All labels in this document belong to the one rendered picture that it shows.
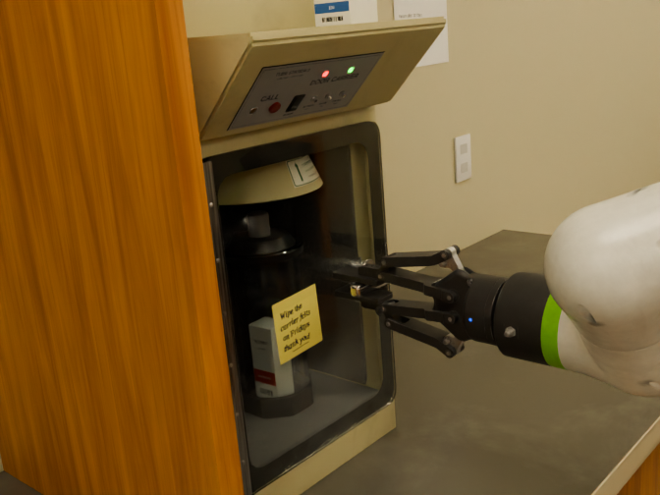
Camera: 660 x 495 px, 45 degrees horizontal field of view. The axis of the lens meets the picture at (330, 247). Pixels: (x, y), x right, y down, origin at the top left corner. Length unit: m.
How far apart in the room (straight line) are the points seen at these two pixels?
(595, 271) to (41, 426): 0.72
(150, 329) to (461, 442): 0.52
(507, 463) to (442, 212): 1.01
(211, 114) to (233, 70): 0.06
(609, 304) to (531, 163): 1.74
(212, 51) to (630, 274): 0.42
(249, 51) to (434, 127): 1.24
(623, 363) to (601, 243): 0.14
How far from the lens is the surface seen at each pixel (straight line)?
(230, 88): 0.76
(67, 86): 0.83
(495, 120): 2.19
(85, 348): 0.93
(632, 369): 0.76
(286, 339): 0.95
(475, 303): 0.85
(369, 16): 0.91
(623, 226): 0.66
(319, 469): 1.07
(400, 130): 1.83
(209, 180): 0.83
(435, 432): 1.17
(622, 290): 0.66
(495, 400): 1.26
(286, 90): 0.83
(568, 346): 0.80
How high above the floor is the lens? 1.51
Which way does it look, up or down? 16 degrees down
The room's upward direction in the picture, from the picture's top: 5 degrees counter-clockwise
